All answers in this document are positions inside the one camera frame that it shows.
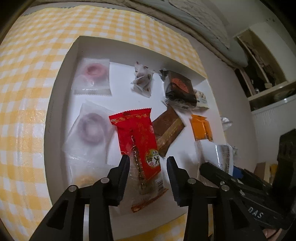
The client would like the white deer mooncake packet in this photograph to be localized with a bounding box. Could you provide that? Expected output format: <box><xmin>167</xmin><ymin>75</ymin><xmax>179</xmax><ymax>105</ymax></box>
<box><xmin>196</xmin><ymin>139</ymin><xmax>234</xmax><ymax>176</ymax></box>

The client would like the beige donut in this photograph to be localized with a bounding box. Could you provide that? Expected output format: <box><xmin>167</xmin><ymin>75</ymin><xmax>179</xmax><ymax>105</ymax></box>
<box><xmin>69</xmin><ymin>163</ymin><xmax>114</xmax><ymax>188</ymax></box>

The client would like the orange pastry packet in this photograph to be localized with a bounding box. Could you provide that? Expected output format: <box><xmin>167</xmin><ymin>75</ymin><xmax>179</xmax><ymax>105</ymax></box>
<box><xmin>190</xmin><ymin>114</ymin><xmax>213</xmax><ymax>142</ymax></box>

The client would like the purple donut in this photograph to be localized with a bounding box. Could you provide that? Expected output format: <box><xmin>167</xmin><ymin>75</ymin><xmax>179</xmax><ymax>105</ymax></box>
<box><xmin>62</xmin><ymin>101</ymin><xmax>114</xmax><ymax>163</ymax></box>

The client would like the red pastry packet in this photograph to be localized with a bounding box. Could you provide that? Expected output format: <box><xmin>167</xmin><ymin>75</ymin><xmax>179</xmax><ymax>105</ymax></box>
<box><xmin>109</xmin><ymin>108</ymin><xmax>168</xmax><ymax>213</ymax></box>

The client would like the brown foil snack packet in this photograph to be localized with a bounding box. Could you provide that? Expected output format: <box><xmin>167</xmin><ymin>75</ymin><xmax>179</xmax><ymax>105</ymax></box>
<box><xmin>152</xmin><ymin>105</ymin><xmax>185</xmax><ymax>158</ymax></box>

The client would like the black red mooncake packet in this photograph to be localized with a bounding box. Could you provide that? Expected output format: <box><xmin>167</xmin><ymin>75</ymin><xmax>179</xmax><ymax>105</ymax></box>
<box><xmin>160</xmin><ymin>70</ymin><xmax>197</xmax><ymax>108</ymax></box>

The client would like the small clear patterned snack packet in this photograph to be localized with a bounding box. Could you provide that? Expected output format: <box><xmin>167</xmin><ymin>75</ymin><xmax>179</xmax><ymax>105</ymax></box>
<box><xmin>131</xmin><ymin>62</ymin><xmax>154</xmax><ymax>98</ymax></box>

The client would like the right human hand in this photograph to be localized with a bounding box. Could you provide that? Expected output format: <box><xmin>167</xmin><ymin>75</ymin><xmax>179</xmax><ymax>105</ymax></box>
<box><xmin>263</xmin><ymin>228</ymin><xmax>285</xmax><ymax>241</ymax></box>

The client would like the silver foil candy wrapper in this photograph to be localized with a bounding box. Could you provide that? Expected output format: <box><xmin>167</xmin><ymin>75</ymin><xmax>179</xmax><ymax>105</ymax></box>
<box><xmin>220</xmin><ymin>116</ymin><xmax>233</xmax><ymax>131</ymax></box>

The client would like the small white candy packet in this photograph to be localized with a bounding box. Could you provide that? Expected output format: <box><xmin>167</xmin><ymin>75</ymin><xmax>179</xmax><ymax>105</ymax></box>
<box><xmin>194</xmin><ymin>89</ymin><xmax>209</xmax><ymax>109</ymax></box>

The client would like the white cardboard tray box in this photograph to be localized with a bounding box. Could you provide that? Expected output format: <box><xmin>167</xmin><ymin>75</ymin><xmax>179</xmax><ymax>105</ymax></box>
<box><xmin>44</xmin><ymin>36</ymin><xmax>226</xmax><ymax>240</ymax></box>

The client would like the white open shelf cabinet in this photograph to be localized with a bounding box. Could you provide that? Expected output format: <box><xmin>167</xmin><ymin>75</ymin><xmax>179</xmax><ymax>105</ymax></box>
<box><xmin>235</xmin><ymin>22</ymin><xmax>295</xmax><ymax>111</ymax></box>

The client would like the pink donut in clear packet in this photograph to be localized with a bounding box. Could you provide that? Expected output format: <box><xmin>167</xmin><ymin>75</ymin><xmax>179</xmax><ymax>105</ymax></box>
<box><xmin>71</xmin><ymin>57</ymin><xmax>111</xmax><ymax>95</ymax></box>

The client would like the grey blue folded duvet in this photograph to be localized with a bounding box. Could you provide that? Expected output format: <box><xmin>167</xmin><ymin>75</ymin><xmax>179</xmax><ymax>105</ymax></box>
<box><xmin>125</xmin><ymin>1</ymin><xmax>248</xmax><ymax>67</ymax></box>

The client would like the yellow white checkered cloth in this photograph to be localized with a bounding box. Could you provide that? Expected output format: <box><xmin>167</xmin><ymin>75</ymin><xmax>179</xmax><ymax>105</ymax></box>
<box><xmin>1</xmin><ymin>6</ymin><xmax>207</xmax><ymax>240</ymax></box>

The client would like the beige knitted right pillow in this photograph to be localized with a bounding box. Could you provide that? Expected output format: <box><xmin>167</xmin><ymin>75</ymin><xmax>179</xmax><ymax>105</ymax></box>
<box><xmin>169</xmin><ymin>0</ymin><xmax>230</xmax><ymax>49</ymax></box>

